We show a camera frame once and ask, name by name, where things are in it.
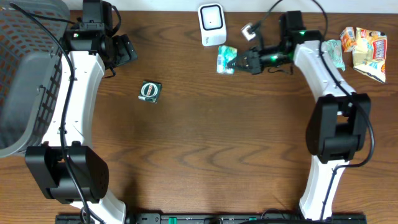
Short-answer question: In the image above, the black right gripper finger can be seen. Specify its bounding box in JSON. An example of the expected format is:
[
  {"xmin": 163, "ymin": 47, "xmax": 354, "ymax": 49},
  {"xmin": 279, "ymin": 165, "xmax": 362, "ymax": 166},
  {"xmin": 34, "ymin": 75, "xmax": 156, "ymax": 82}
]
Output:
[
  {"xmin": 227, "ymin": 61, "xmax": 251, "ymax": 72},
  {"xmin": 232, "ymin": 51, "xmax": 249, "ymax": 62}
]

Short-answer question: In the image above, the teal Kleenex tissue pack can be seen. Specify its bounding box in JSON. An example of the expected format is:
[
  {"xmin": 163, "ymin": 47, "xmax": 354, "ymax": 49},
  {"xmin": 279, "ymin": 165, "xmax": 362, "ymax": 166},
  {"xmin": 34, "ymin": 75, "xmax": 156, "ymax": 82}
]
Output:
[{"xmin": 216, "ymin": 45, "xmax": 238, "ymax": 75}]

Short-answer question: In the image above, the mint green wipes pack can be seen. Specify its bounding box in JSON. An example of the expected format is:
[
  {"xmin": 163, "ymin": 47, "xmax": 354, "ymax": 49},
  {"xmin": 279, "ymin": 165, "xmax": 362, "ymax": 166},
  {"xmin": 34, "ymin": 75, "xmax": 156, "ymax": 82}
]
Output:
[{"xmin": 325, "ymin": 40, "xmax": 346, "ymax": 71}]

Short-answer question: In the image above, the orange Kleenex tissue pack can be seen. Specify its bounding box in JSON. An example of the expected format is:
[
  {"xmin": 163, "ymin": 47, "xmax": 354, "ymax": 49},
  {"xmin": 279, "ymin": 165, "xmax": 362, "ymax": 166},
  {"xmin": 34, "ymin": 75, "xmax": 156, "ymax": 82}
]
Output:
[{"xmin": 340, "ymin": 27, "xmax": 356, "ymax": 53}]

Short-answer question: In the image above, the cream snack bag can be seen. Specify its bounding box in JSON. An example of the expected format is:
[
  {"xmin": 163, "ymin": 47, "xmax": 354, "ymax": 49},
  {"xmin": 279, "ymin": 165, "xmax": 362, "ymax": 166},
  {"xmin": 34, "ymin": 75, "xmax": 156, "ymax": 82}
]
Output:
[{"xmin": 353, "ymin": 27, "xmax": 387, "ymax": 83}]

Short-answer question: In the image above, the dark green round-logo packet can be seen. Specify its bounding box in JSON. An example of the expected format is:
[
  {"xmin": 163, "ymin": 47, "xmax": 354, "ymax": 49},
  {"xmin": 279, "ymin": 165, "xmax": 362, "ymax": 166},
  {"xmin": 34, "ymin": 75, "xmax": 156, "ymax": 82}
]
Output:
[{"xmin": 138, "ymin": 80, "xmax": 162, "ymax": 104}]

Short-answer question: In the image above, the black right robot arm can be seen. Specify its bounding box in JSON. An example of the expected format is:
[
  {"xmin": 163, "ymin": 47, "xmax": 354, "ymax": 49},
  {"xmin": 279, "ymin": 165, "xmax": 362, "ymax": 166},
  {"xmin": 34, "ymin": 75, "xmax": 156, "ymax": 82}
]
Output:
[{"xmin": 226, "ymin": 11, "xmax": 373, "ymax": 222}]

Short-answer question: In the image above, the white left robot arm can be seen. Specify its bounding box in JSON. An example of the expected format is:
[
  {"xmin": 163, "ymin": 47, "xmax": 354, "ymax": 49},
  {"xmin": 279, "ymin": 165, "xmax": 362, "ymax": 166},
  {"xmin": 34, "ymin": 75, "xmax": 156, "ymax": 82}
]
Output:
[{"xmin": 25, "ymin": 1, "xmax": 137, "ymax": 223}]

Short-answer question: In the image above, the white barcode scanner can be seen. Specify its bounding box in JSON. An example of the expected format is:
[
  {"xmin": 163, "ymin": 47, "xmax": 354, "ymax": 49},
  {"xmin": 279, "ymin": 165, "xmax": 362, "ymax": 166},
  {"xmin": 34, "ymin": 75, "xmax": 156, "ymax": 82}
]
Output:
[{"xmin": 197, "ymin": 3, "xmax": 227, "ymax": 47}]

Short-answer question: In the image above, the dark grey plastic basket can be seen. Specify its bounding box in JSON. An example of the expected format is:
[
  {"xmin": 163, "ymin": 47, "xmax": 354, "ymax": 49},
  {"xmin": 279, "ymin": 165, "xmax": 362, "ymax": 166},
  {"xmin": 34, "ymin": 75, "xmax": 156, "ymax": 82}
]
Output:
[{"xmin": 1, "ymin": 1, "xmax": 62, "ymax": 157}]

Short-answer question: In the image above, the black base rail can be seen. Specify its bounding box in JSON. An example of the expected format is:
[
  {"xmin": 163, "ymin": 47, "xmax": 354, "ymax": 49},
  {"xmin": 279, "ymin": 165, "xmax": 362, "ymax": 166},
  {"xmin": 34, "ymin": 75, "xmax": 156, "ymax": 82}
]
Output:
[{"xmin": 54, "ymin": 212, "xmax": 368, "ymax": 224}]

